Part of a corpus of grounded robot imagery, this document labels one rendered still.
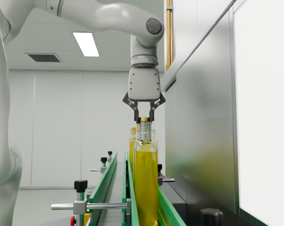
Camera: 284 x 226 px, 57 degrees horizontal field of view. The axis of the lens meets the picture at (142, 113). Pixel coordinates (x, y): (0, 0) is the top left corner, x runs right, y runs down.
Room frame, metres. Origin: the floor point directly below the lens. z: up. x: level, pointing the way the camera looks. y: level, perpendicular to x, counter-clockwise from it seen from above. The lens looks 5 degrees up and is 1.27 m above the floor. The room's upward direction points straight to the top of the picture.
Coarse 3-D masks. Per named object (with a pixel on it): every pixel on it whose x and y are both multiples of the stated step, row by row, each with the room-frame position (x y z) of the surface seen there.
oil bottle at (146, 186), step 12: (144, 144) 0.67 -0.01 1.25; (144, 156) 0.66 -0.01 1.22; (156, 156) 0.67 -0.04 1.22; (144, 168) 0.66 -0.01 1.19; (156, 168) 0.67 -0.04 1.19; (144, 180) 0.66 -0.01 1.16; (156, 180) 0.67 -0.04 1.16; (144, 192) 0.66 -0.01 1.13; (156, 192) 0.67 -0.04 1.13; (144, 204) 0.66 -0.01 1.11; (156, 204) 0.67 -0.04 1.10; (144, 216) 0.66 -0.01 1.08; (156, 216) 0.67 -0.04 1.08
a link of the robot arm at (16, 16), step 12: (0, 0) 0.72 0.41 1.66; (12, 0) 0.70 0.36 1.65; (24, 0) 0.70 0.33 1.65; (36, 0) 0.71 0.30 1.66; (48, 0) 0.71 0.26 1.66; (12, 12) 0.73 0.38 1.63; (24, 12) 0.73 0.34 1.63; (48, 12) 0.75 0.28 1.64; (12, 24) 0.75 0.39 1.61; (24, 24) 0.77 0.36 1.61; (12, 36) 0.77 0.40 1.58
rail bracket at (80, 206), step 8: (80, 184) 0.56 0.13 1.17; (80, 192) 0.56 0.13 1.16; (80, 200) 0.56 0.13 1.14; (128, 200) 0.57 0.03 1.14; (56, 208) 0.56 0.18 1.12; (64, 208) 0.56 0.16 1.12; (72, 208) 0.56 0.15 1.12; (80, 208) 0.56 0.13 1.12; (88, 208) 0.57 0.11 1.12; (96, 208) 0.57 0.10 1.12; (104, 208) 0.57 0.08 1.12; (112, 208) 0.57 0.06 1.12; (120, 208) 0.57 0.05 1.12; (128, 208) 0.57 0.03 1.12; (80, 216) 0.56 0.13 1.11; (80, 224) 0.56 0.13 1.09
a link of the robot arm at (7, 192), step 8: (16, 152) 0.74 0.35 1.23; (16, 160) 0.71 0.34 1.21; (16, 168) 0.72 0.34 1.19; (16, 176) 0.76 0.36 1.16; (8, 184) 0.75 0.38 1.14; (16, 184) 0.76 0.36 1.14; (0, 192) 0.73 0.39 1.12; (8, 192) 0.74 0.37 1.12; (16, 192) 0.75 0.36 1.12; (0, 200) 0.71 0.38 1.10; (8, 200) 0.72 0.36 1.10; (0, 208) 0.69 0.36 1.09; (8, 208) 0.70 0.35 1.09; (0, 216) 0.67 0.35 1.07; (8, 216) 0.69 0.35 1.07; (0, 224) 0.67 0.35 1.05; (8, 224) 0.69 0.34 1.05
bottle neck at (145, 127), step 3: (141, 123) 0.69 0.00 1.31; (144, 123) 0.68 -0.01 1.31; (147, 123) 0.68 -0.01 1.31; (150, 123) 0.68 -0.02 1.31; (141, 126) 0.69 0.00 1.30; (144, 126) 0.68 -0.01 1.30; (147, 126) 0.68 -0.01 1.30; (150, 126) 0.68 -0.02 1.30; (141, 129) 0.68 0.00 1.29; (144, 129) 0.68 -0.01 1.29; (147, 129) 0.68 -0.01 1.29; (150, 129) 0.68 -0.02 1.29; (141, 132) 0.68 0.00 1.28; (144, 132) 0.68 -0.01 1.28; (147, 132) 0.68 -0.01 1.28; (150, 132) 0.68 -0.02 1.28; (141, 135) 0.69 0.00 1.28; (144, 135) 0.68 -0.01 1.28; (147, 135) 0.68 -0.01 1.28; (150, 135) 0.68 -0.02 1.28; (141, 138) 0.68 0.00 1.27; (144, 138) 0.68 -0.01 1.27; (147, 138) 0.68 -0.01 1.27; (150, 138) 0.68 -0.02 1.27
